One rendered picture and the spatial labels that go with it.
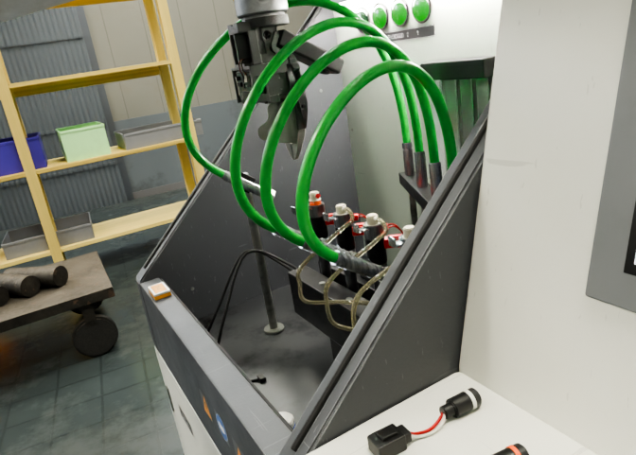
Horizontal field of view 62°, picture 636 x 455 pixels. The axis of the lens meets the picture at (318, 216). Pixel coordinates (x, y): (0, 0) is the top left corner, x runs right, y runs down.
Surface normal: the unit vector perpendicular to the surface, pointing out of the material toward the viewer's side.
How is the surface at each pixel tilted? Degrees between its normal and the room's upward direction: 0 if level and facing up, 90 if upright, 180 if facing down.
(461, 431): 0
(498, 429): 0
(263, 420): 0
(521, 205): 76
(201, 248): 90
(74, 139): 90
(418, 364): 90
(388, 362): 90
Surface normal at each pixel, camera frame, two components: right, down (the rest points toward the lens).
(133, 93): 0.39, 0.22
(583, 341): -0.86, 0.04
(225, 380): -0.14, -0.94
